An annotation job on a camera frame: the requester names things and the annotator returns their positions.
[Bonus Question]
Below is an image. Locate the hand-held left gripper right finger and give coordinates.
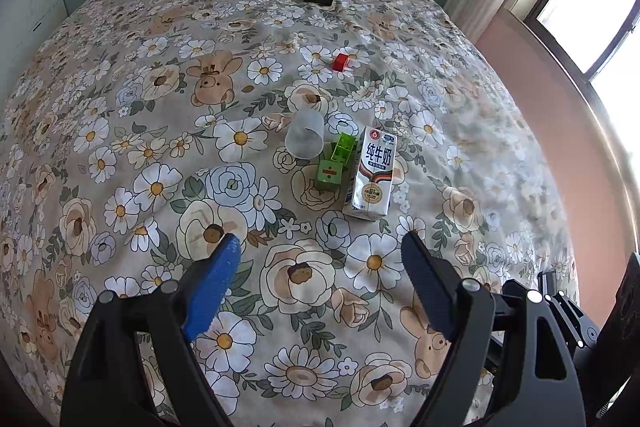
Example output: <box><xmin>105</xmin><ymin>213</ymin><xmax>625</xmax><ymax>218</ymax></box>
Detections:
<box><xmin>401</xmin><ymin>231</ymin><xmax>587</xmax><ymax>427</ymax></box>

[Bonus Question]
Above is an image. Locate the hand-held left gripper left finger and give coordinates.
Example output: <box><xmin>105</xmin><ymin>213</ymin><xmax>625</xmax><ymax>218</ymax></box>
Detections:
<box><xmin>60</xmin><ymin>233</ymin><xmax>242</xmax><ymax>427</ymax></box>

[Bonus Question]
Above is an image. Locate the white milk carton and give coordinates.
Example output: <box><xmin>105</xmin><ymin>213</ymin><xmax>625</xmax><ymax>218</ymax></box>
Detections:
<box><xmin>343</xmin><ymin>125</ymin><xmax>398</xmax><ymax>222</ymax></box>

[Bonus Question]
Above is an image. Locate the green plastic box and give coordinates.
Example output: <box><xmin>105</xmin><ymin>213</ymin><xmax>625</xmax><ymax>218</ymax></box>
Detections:
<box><xmin>314</xmin><ymin>132</ymin><xmax>361</xmax><ymax>192</ymax></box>

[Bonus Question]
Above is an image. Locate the translucent plastic cup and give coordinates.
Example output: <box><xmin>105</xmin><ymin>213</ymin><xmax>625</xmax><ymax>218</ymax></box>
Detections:
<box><xmin>285</xmin><ymin>109</ymin><xmax>325</xmax><ymax>158</ymax></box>

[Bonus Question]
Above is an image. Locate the floral bed sheet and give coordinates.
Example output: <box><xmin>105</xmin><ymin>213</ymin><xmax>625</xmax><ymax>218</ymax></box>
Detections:
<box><xmin>0</xmin><ymin>0</ymin><xmax>601</xmax><ymax>427</ymax></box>

